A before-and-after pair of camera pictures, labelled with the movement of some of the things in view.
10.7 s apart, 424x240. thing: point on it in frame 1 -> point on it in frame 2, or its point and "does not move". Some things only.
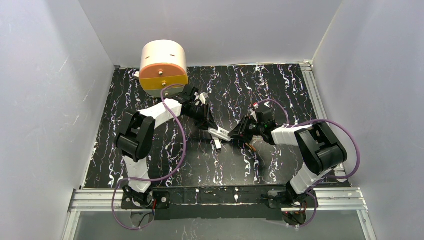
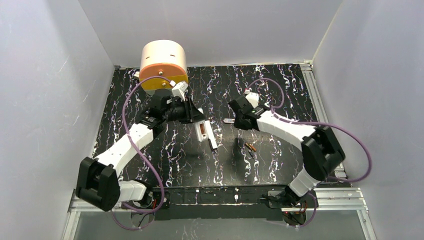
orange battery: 252,147 does not move
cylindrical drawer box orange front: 163,63 does not move
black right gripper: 243,129 -> 238,117
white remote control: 220,133 -> 202,130
